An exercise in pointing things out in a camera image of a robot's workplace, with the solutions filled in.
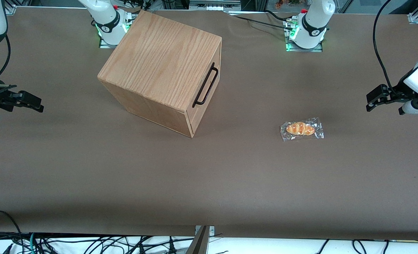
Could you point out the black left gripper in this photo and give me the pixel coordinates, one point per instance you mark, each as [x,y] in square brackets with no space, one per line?
[398,93]

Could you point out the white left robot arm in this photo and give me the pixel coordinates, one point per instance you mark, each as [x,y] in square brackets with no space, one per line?
[313,21]

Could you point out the light wooden drawer cabinet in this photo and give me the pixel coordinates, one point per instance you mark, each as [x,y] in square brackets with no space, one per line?
[159,56]

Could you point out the bread in clear plastic wrapper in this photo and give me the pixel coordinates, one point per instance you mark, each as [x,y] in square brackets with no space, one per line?
[300,128]

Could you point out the orange background objects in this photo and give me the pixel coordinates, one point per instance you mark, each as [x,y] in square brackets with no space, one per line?
[286,3]

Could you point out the grey background device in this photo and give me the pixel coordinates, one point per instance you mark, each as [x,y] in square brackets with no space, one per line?
[214,5]

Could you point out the dark slanted metal bar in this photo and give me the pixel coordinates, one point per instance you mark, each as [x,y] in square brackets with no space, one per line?
[199,243]

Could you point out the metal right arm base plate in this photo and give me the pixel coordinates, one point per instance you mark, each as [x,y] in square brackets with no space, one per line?
[105,45]

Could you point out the silver metal table bracket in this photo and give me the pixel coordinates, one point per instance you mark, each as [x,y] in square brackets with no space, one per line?
[212,231]

